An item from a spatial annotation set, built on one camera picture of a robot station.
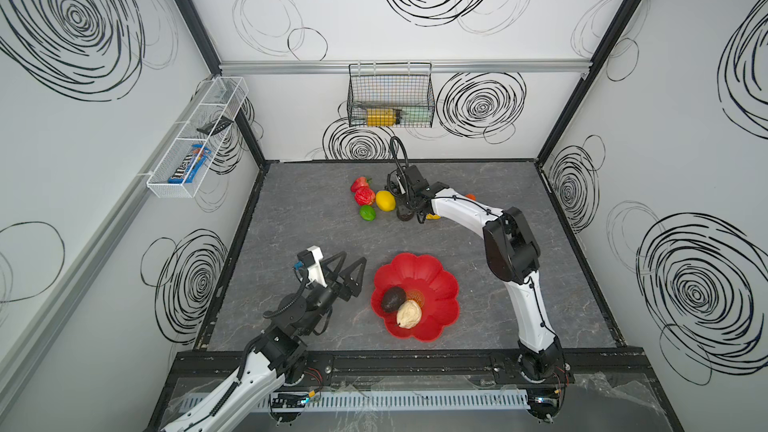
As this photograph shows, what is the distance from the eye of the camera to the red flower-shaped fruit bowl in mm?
787

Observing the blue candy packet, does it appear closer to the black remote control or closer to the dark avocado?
the black remote control

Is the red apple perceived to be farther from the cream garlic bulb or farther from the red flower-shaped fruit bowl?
the cream garlic bulb

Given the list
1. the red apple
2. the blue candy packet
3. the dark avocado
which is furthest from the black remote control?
the dark avocado

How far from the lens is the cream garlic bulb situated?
2.52 feet

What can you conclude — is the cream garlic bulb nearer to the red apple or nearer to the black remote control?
the red apple

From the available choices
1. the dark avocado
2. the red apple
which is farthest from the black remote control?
the dark avocado

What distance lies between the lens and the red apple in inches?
40.9
